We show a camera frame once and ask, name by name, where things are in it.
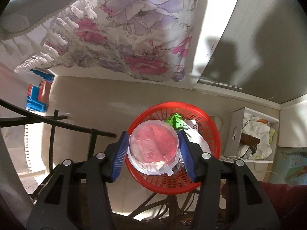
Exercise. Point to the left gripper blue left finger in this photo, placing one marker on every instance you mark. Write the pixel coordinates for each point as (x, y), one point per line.
(120, 153)

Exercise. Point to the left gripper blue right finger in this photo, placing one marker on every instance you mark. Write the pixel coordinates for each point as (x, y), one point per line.
(186, 154)

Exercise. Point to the red mesh trash basket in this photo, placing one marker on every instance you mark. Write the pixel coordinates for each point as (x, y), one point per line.
(179, 182)

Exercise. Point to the green drink carton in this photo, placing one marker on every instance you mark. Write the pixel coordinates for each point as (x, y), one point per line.
(177, 122)

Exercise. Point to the white cardboard storage box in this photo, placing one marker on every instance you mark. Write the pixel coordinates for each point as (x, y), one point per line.
(252, 136)

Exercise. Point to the floral plastic-wrapped mattress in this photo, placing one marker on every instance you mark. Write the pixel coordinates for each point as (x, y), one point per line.
(145, 39)

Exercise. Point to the light blue tablecloth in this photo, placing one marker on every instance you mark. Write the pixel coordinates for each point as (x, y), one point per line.
(22, 16)

